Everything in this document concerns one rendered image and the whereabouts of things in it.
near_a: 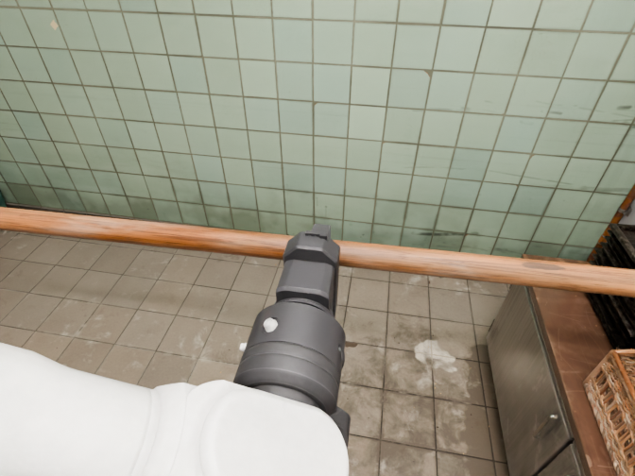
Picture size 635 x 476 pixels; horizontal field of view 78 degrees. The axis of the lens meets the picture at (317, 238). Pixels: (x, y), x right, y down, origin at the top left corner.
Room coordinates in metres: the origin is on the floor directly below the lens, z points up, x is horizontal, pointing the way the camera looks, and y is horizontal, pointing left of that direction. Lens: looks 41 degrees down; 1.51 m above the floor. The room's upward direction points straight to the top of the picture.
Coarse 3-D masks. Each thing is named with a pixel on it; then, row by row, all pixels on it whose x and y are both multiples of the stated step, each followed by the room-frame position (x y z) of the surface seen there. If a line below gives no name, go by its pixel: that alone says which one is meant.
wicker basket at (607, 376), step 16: (624, 352) 0.49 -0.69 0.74; (608, 368) 0.48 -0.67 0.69; (624, 368) 0.45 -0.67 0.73; (592, 384) 0.48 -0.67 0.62; (608, 384) 0.45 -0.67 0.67; (624, 384) 0.42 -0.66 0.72; (592, 400) 0.45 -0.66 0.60; (608, 400) 0.43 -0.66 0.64; (624, 400) 0.40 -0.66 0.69; (608, 416) 0.40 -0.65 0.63; (624, 416) 0.37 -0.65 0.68; (608, 432) 0.37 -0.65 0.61; (624, 432) 0.38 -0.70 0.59; (608, 448) 0.34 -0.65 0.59; (624, 448) 0.33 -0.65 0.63; (624, 464) 0.30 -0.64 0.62
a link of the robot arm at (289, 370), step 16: (256, 352) 0.17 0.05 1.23; (272, 352) 0.17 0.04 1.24; (288, 352) 0.17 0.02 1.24; (304, 352) 0.17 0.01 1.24; (240, 368) 0.17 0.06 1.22; (256, 368) 0.16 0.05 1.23; (272, 368) 0.16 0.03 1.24; (288, 368) 0.16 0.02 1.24; (304, 368) 0.16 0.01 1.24; (320, 368) 0.16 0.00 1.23; (336, 368) 0.17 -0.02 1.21; (240, 384) 0.16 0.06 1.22; (256, 384) 0.15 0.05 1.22; (272, 384) 0.15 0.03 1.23; (288, 384) 0.15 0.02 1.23; (304, 384) 0.15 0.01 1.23; (320, 384) 0.15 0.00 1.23; (336, 384) 0.16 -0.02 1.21; (304, 400) 0.14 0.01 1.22; (320, 400) 0.14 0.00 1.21; (336, 400) 0.15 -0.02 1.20; (336, 416) 0.15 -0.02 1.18
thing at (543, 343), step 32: (544, 256) 0.97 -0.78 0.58; (512, 288) 0.95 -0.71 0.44; (544, 288) 0.82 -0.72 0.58; (512, 320) 0.85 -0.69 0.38; (544, 320) 0.70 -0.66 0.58; (576, 320) 0.70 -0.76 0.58; (512, 352) 0.76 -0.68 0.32; (544, 352) 0.63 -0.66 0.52; (576, 352) 0.59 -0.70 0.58; (608, 352) 0.59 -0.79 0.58; (512, 384) 0.67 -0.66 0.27; (544, 384) 0.55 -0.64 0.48; (576, 384) 0.50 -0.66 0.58; (512, 416) 0.58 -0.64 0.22; (544, 416) 0.49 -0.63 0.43; (576, 416) 0.42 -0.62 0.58; (512, 448) 0.50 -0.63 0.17; (544, 448) 0.42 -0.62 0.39; (576, 448) 0.36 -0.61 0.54
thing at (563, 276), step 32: (0, 224) 0.38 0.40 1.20; (32, 224) 0.38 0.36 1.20; (64, 224) 0.37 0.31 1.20; (96, 224) 0.37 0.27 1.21; (128, 224) 0.37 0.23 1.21; (160, 224) 0.37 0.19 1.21; (256, 256) 0.33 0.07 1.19; (352, 256) 0.32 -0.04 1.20; (384, 256) 0.31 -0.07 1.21; (416, 256) 0.31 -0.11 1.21; (448, 256) 0.31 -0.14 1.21; (480, 256) 0.31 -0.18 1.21; (576, 288) 0.28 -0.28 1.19; (608, 288) 0.27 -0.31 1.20
